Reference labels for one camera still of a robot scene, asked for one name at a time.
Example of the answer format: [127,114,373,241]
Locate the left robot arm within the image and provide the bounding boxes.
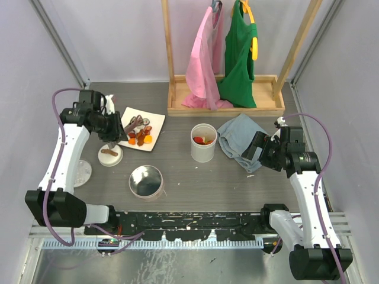
[25,89,126,234]

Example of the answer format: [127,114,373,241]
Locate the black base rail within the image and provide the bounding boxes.
[99,211,277,241]

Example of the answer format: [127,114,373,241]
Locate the orange food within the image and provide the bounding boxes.
[192,136,214,146]

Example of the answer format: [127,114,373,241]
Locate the white lid with brown strap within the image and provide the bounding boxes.
[98,145,123,167]

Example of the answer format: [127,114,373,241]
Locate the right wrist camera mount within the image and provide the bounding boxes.
[271,117,288,141]

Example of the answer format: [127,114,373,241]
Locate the flat metal inner lid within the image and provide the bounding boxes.
[74,159,92,188]

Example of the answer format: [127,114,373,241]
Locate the wooden clothes rack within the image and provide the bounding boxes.
[162,1,321,117]

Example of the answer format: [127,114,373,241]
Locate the green hanging tank top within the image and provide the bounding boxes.
[217,1,258,108]

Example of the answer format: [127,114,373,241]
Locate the yellow clothes hanger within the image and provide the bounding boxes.
[230,0,259,62]

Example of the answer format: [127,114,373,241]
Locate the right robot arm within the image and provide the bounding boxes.
[243,125,353,281]

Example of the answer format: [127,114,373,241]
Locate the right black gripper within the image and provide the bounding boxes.
[242,131,286,172]

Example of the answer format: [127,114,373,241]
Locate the pink metal bowl container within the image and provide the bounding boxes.
[129,165,164,202]

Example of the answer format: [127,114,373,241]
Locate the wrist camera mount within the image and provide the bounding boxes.
[104,94,115,114]
[271,117,288,141]

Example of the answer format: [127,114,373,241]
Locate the metal tongs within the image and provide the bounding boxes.
[124,115,143,134]

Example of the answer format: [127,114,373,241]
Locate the grey clothes hanger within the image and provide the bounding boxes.
[210,0,223,12]

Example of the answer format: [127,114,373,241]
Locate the pink hanging shirt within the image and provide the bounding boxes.
[182,7,233,111]

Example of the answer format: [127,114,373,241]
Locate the tall white cylinder container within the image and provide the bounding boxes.
[190,123,217,163]

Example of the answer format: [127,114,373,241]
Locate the white square plate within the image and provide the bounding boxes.
[118,107,166,152]

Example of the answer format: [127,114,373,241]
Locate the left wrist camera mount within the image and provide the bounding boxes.
[104,94,115,114]

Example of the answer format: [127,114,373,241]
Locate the blue denim shorts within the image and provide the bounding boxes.
[217,114,267,173]

